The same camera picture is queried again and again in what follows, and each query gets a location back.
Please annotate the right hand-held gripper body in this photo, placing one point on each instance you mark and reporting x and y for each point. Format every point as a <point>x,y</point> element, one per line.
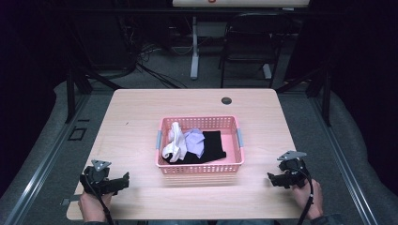
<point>295,170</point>

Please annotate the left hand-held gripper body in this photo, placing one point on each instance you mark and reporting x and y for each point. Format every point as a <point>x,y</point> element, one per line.
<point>94,179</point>

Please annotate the person's left hand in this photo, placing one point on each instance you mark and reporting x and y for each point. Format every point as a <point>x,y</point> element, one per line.
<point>93,206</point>

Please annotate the person's right hand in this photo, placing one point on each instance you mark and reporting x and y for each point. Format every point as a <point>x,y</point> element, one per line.
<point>308,200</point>

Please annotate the white cloth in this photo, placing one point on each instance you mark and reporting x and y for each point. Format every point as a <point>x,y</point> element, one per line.
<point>176,145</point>

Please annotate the black cloth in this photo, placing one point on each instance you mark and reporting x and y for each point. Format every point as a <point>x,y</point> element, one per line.
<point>212,146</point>

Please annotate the pink plastic basket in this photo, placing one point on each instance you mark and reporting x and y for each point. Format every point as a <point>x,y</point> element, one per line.
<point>200,168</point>

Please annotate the black metal stand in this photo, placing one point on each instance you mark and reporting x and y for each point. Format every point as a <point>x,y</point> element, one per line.
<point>326,97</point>
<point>70,93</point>

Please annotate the lavender cloth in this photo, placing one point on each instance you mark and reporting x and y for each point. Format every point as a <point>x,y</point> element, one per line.
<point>195,143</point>

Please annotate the grey table grommet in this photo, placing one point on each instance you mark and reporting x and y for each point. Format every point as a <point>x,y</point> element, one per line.
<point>226,100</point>

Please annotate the white desk foot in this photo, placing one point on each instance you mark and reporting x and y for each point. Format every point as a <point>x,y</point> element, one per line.
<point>267,71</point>

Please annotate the black folding chair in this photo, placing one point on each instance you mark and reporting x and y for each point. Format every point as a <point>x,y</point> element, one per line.
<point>250,40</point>

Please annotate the white desk leg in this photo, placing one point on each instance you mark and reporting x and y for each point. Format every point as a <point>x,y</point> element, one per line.
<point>194,53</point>

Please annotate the metal floor rail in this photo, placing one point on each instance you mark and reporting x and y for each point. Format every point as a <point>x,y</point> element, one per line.
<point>341,162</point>
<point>40,165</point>

